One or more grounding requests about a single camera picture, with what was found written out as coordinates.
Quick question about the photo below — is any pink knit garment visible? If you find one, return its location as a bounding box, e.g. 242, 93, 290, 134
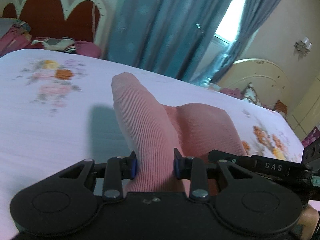
111, 73, 246, 193

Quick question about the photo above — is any pile of clothes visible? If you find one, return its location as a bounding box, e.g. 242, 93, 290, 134
1, 18, 101, 58

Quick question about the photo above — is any right hand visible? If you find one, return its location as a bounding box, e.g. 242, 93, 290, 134
298, 205, 319, 240

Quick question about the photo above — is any cream wardrobe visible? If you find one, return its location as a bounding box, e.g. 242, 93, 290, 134
287, 75, 320, 140

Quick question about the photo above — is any patterned pillow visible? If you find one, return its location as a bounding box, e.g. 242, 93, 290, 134
242, 82, 263, 107

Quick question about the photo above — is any orange cloth by headboard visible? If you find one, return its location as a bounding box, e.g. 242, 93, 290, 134
273, 100, 287, 118

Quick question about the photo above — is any floral lilac bed sheet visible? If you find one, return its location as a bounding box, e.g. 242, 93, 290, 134
1, 49, 303, 239

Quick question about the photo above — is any cream round headboard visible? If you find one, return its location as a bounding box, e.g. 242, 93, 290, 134
217, 59, 292, 108

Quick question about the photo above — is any tied teal curtain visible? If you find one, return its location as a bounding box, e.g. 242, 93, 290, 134
191, 0, 281, 86

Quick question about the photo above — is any red white scalloped headboard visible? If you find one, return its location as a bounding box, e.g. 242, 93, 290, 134
2, 0, 107, 47

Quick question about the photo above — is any crystal wall lamp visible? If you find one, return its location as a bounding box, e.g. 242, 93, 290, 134
294, 36, 312, 57

